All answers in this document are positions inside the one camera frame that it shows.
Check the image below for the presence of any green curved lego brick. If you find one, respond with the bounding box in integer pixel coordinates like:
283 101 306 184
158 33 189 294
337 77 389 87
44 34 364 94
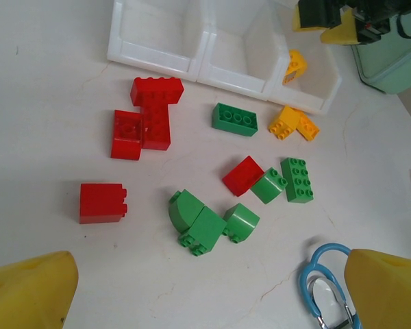
221 202 261 245
250 167 289 205
168 188 206 232

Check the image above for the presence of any red tall lego brick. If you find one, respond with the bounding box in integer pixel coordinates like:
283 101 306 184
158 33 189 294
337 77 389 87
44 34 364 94
79 182 128 225

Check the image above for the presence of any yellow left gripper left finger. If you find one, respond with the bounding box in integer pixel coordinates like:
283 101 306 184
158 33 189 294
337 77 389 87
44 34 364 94
0 250 79 329

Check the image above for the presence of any blue stethoscope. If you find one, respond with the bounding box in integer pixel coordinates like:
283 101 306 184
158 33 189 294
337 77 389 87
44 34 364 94
298 243 364 329

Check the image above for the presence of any green long lego brick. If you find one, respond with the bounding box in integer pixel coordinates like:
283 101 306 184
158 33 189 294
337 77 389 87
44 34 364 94
211 101 260 138
279 157 316 204

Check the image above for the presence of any yellow square lego brick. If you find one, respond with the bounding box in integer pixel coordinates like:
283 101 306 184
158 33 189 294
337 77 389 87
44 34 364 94
295 108 321 142
268 105 301 141

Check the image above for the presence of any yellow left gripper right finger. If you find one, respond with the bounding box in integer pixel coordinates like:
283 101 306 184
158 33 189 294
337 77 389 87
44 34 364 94
343 249 411 329

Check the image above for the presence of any red square lego brick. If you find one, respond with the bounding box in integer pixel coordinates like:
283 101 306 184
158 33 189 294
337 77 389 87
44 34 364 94
110 109 144 161

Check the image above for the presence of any red long lego brick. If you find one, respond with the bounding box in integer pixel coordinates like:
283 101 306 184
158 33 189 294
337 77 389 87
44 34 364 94
139 101 172 151
129 77 185 108

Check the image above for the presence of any mint green storage box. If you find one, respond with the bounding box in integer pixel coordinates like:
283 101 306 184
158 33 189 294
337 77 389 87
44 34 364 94
351 10 411 95

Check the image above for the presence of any black cable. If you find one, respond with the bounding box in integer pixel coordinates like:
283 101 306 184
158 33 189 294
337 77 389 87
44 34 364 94
396 10 411 39

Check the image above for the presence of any white plastic bin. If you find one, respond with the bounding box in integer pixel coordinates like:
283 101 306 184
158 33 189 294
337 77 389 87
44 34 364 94
195 0 297 102
106 0 213 83
267 20 343 116

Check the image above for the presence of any green square lego brick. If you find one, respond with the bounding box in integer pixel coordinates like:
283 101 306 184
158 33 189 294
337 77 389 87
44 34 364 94
177 205 227 258

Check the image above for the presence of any yellow printed lego brick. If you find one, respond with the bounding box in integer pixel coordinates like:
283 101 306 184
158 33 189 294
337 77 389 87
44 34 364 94
281 49 310 86

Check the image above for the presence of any red sloped lego brick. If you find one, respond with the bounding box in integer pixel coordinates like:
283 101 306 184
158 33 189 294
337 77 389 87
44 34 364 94
221 155 266 197

